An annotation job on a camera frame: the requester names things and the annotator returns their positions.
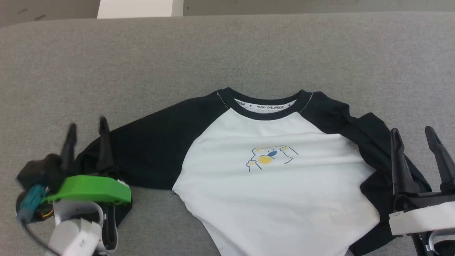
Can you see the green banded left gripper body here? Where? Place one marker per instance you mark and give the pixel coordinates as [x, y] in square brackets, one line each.
[92, 190]

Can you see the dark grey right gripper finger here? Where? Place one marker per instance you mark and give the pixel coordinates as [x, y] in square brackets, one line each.
[446, 167]
[401, 167]

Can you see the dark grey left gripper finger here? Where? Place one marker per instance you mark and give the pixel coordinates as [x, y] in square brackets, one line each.
[104, 149]
[69, 149]

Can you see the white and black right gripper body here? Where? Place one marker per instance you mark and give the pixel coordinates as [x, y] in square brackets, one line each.
[426, 217]

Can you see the black and white raglan shirt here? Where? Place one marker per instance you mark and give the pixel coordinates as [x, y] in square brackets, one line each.
[270, 199]

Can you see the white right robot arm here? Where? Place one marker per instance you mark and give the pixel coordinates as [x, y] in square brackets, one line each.
[444, 247]

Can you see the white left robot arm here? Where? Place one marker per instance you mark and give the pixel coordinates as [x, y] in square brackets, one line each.
[74, 238]

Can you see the white cabinet block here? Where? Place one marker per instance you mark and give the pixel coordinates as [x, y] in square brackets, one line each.
[138, 9]

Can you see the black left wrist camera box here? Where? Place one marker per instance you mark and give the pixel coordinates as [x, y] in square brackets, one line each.
[37, 177]

